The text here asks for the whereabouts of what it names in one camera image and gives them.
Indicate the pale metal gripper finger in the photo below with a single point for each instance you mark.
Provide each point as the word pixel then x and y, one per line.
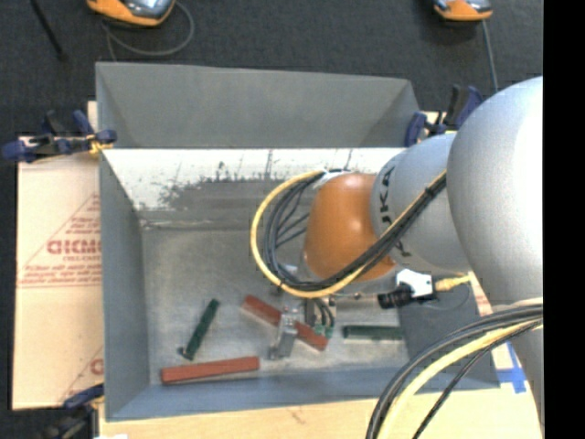
pixel 292 311
pixel 285 339

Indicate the grey metal bin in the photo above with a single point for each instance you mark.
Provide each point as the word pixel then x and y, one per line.
pixel 192 254

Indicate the red-brown flat block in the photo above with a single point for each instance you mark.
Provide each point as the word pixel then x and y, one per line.
pixel 262 310
pixel 210 369

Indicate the dark green flat block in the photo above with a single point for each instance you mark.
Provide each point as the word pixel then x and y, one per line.
pixel 201 329
pixel 372 332

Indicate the black cylinder on white bracket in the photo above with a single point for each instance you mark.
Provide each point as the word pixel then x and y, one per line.
pixel 413 286

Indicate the pale board with red print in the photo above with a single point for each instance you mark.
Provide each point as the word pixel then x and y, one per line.
pixel 55 327

